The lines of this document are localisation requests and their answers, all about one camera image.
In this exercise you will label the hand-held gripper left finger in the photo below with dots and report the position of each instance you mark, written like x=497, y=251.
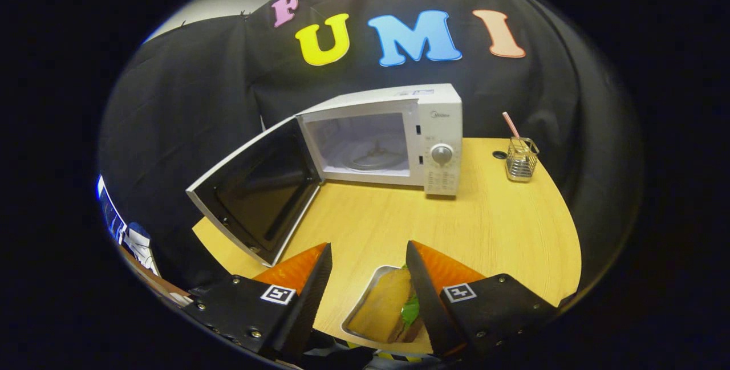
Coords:
x=308, y=301

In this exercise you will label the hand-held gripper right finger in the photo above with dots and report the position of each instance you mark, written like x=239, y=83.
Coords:
x=430, y=301

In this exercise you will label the toast sandwich with lettuce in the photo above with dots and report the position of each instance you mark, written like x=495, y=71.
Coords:
x=379, y=307

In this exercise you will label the white microwave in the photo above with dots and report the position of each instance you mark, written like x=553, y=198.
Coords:
x=439, y=147

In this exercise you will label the metal tray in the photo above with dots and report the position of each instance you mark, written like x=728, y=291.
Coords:
x=365, y=296

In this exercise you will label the black table grommet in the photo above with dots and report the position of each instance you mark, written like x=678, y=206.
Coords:
x=499, y=154

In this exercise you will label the blue and white object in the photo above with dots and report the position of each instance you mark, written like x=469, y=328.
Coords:
x=134, y=239

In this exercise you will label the pink striped straw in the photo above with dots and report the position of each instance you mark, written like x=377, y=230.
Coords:
x=510, y=125

